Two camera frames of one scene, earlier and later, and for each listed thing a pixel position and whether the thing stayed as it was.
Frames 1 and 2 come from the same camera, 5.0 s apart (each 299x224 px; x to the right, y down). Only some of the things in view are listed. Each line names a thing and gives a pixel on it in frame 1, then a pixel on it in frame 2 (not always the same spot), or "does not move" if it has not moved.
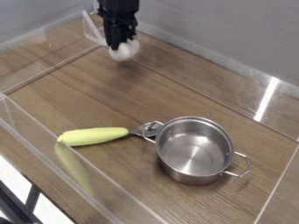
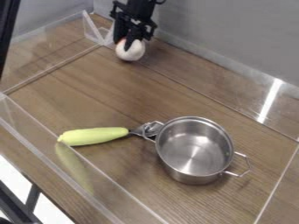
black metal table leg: (14, 211) does not move
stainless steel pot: (196, 150) does not move
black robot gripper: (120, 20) -> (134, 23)
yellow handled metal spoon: (102, 134) does not move
